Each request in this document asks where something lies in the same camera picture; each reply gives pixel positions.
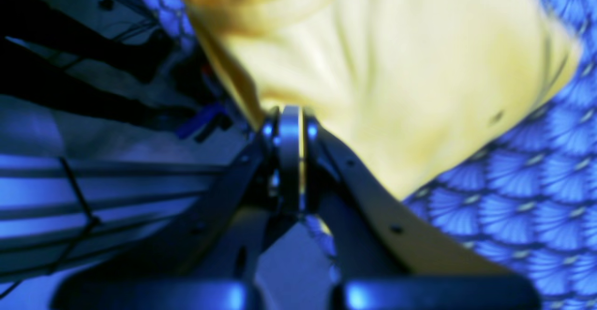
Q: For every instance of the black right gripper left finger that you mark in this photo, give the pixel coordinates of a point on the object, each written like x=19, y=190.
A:
x=206, y=258

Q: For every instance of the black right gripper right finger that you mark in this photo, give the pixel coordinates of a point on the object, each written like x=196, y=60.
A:
x=389, y=259

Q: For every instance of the yellow T-shirt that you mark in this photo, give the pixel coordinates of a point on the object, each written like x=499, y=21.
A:
x=413, y=87

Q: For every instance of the blue fan-pattern tablecloth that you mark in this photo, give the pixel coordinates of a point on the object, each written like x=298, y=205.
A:
x=527, y=199

